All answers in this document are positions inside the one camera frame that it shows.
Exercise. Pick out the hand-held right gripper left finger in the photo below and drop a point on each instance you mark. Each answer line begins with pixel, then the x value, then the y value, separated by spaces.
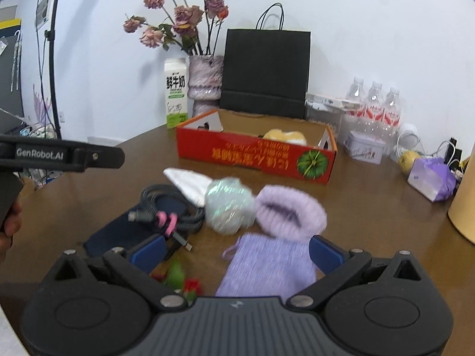
pixel 148 254

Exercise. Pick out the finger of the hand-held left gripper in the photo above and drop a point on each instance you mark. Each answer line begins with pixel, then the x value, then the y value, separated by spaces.
pixel 100 157

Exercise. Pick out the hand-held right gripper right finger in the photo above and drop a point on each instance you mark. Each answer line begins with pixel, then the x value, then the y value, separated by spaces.
pixel 326 254

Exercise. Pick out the red green artificial flower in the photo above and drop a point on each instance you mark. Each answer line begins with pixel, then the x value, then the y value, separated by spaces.
pixel 176 272

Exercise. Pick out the navy blue case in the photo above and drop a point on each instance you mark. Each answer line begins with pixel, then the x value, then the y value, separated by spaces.
pixel 111 233

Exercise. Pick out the purple fluffy headband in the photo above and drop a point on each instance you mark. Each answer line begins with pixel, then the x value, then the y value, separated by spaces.
pixel 282 196

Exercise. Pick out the white pad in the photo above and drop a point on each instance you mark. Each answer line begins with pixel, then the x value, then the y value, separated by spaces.
pixel 189 187

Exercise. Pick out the clear plastic bag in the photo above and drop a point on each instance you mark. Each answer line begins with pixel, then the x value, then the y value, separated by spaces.
pixel 228 206

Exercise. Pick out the red cardboard box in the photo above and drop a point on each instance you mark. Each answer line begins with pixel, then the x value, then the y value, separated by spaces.
pixel 241 152

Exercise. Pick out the person's left hand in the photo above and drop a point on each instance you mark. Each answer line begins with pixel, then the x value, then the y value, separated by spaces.
pixel 10 226

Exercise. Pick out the black light stand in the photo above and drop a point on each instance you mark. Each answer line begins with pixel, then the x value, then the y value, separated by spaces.
pixel 54 81

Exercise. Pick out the white green milk carton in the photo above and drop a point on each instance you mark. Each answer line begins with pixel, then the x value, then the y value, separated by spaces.
pixel 175 92

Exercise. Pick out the small pale tin box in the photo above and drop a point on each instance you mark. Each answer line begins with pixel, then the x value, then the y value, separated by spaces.
pixel 365 148

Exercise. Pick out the green apple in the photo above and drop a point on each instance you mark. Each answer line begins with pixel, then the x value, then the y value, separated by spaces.
pixel 408 161

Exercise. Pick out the purple tissue packet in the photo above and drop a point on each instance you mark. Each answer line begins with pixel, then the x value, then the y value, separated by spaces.
pixel 432 178

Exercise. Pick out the purple mottled vase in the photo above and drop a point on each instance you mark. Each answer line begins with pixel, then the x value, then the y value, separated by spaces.
pixel 204 78

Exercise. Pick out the clear plastic container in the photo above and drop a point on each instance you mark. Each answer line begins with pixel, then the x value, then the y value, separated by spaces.
pixel 330 122

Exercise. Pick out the cream thermos jug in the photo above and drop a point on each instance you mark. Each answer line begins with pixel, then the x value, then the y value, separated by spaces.
pixel 465 207

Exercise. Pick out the white round device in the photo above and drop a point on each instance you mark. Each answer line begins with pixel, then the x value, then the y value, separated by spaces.
pixel 408 131

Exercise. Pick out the white flat carton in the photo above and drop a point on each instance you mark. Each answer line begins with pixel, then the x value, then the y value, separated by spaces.
pixel 326 102

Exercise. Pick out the clear water bottle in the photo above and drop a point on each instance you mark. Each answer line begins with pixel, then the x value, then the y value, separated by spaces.
pixel 392 105
pixel 374 98
pixel 355 91

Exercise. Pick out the black charger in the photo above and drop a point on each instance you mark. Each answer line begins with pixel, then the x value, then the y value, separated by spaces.
pixel 453 152

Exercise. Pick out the dried pink rose bouquet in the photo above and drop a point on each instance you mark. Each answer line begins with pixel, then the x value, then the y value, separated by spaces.
pixel 187 15

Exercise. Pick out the black paper bag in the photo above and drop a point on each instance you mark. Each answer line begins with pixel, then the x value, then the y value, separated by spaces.
pixel 265 66

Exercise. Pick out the white wall outlet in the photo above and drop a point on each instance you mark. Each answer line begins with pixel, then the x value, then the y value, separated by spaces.
pixel 62 117

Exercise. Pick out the dark wall board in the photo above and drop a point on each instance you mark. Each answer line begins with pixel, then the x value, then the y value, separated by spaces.
pixel 9 74

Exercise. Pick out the white wall notice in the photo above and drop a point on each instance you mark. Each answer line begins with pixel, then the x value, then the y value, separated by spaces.
pixel 43 9

